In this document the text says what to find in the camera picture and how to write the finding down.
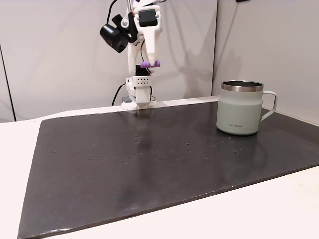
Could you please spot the purple pen grip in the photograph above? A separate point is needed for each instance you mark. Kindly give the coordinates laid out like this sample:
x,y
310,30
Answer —
x,y
143,64

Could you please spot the black table mat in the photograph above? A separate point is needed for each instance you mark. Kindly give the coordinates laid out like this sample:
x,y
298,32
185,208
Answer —
x,y
124,161

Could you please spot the small black wall object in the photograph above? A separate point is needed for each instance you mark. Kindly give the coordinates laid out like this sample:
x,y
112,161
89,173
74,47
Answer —
x,y
243,0

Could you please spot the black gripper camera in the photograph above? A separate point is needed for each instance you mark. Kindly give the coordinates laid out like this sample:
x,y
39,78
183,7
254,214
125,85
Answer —
x,y
112,35

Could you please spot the pale green steel-rimmed mug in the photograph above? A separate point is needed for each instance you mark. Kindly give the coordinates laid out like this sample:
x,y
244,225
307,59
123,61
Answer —
x,y
236,112

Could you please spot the grey table clamp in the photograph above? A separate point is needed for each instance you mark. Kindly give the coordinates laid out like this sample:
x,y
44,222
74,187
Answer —
x,y
126,99

